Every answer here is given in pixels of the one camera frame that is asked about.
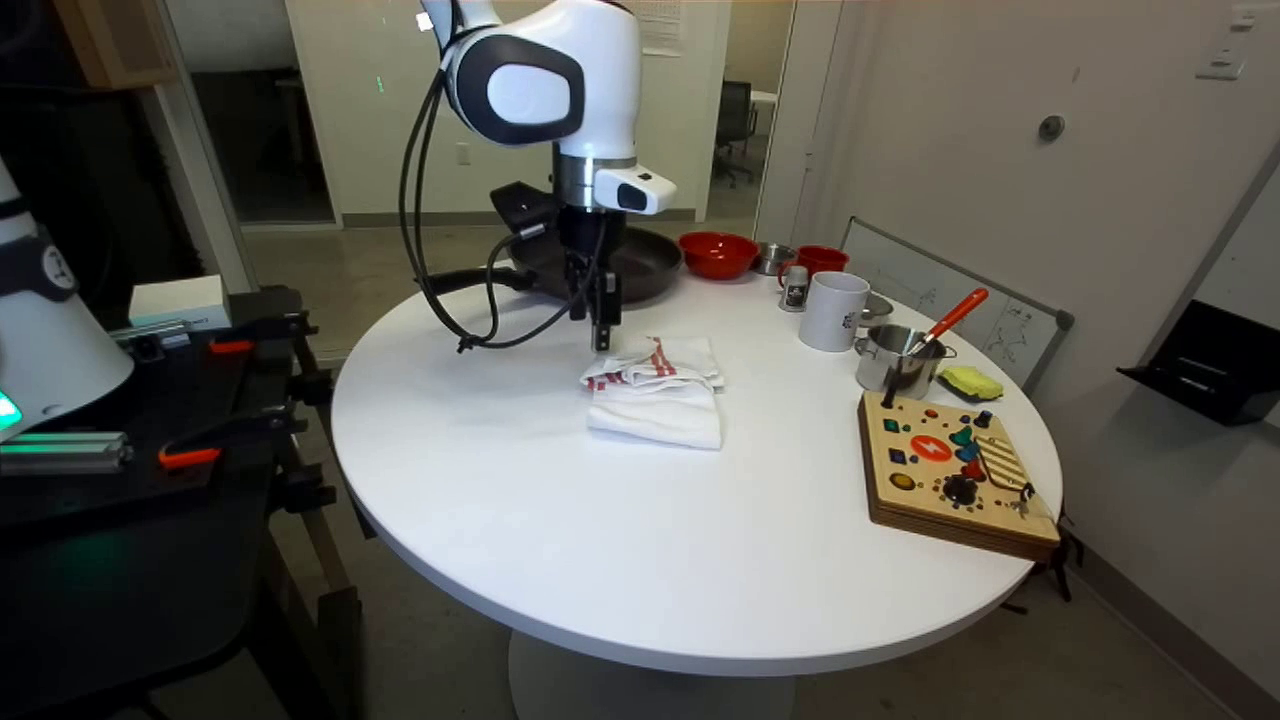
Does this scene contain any yellow-green sponge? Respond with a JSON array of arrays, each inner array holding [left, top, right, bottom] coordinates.
[[938, 359, 1007, 403]]

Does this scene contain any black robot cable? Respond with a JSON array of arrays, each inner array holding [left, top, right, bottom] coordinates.
[[398, 74, 596, 358]]

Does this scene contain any white mug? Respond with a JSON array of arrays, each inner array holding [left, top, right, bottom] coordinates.
[[796, 270, 896, 358]]

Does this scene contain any round white pedestal table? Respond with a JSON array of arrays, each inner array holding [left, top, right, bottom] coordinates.
[[328, 264, 1069, 720]]

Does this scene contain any white towel with red stripes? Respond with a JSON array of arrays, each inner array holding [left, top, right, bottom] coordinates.
[[577, 333, 734, 452]]

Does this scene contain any small metal cup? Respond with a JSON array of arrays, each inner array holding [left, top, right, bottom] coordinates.
[[759, 242, 817, 314]]

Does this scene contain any red-handled spatula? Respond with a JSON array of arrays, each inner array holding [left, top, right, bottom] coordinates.
[[879, 284, 995, 411]]

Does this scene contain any small metal pot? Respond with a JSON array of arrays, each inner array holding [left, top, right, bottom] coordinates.
[[852, 316, 954, 403]]

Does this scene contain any wooden board with coloured pieces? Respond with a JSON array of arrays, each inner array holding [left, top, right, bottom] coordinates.
[[856, 390, 1066, 565]]

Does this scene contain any black frying pan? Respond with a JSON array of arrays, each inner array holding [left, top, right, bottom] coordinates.
[[426, 222, 684, 309]]

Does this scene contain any white door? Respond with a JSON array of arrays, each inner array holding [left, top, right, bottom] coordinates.
[[624, 0, 736, 226]]

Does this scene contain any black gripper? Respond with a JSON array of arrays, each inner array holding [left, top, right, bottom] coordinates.
[[553, 203, 627, 358]]

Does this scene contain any whiteboard leaning on wall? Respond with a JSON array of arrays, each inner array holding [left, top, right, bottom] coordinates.
[[836, 216, 1078, 394]]

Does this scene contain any black clamp with orange tip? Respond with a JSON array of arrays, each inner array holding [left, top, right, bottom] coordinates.
[[156, 401, 314, 477], [115, 314, 319, 359]]

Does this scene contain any red bowl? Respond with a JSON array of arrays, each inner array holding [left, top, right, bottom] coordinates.
[[677, 230, 764, 284]]

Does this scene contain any black robot cart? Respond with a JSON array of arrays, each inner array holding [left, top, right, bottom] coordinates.
[[0, 284, 374, 720]]

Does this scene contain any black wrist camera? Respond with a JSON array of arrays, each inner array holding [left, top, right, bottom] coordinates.
[[489, 180, 563, 247]]

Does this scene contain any white box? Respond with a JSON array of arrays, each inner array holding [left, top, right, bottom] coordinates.
[[125, 272, 237, 336]]

